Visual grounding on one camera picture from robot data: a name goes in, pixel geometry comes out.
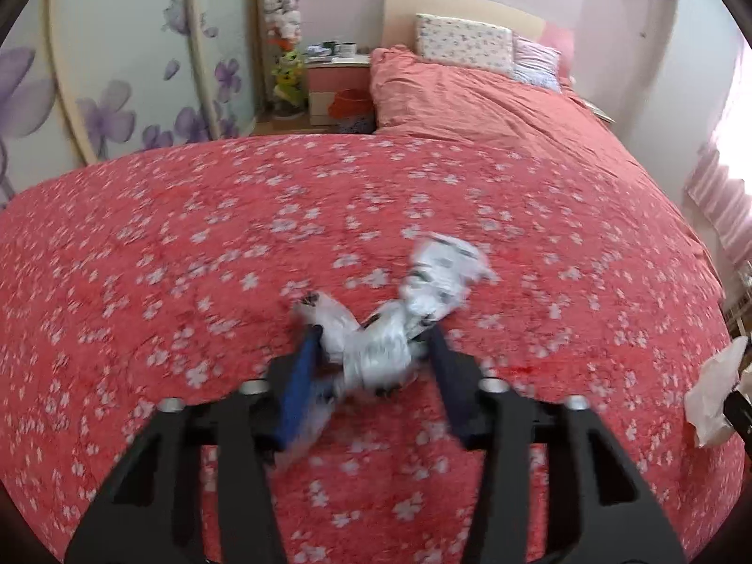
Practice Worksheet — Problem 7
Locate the white printed wrapper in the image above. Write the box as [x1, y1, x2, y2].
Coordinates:
[292, 234, 499, 400]

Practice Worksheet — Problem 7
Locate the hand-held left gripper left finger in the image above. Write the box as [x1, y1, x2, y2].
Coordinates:
[63, 329, 330, 564]

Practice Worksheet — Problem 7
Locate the pink cushion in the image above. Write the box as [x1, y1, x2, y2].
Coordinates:
[536, 22, 578, 82]

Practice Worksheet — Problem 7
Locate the white wall cabinet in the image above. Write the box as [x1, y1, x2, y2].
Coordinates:
[579, 0, 679, 130]

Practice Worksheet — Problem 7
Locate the pink and white nightstand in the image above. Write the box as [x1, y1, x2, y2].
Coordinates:
[306, 53, 373, 128]

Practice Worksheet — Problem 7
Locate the clear tube of stuffed toys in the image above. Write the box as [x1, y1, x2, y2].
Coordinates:
[261, 0, 307, 119]

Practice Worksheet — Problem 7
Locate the orange lined waste bin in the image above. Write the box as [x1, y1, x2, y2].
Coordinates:
[327, 88, 376, 135]

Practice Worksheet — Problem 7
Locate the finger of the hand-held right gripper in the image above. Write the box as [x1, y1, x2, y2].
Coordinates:
[724, 384, 752, 432]

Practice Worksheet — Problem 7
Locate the wardrobe with purple flowers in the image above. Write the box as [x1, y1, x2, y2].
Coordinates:
[0, 0, 260, 204]

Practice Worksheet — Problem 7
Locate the beige bed headboard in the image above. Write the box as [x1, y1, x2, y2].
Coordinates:
[381, 0, 548, 53]

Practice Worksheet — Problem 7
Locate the white tissue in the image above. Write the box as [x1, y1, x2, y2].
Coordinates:
[683, 337, 751, 448]

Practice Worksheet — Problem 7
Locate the white floral pillow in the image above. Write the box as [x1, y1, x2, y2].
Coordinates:
[414, 13, 516, 78]

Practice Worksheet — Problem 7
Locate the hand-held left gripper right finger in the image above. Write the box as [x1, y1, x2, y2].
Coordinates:
[424, 323, 688, 564]

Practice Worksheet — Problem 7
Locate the coral duvet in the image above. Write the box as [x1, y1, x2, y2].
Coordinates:
[369, 45, 620, 157]

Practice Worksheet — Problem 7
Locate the red floral blanket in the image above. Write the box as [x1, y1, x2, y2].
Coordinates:
[0, 131, 742, 564]

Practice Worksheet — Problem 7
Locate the pink curtain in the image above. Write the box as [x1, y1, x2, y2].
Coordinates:
[683, 91, 752, 262]

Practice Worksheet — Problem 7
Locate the pink striped pillow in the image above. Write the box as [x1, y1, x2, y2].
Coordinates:
[512, 36, 563, 93]

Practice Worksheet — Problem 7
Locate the mugs and clutter on nightstand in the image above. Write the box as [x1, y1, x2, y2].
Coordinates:
[307, 40, 358, 63]

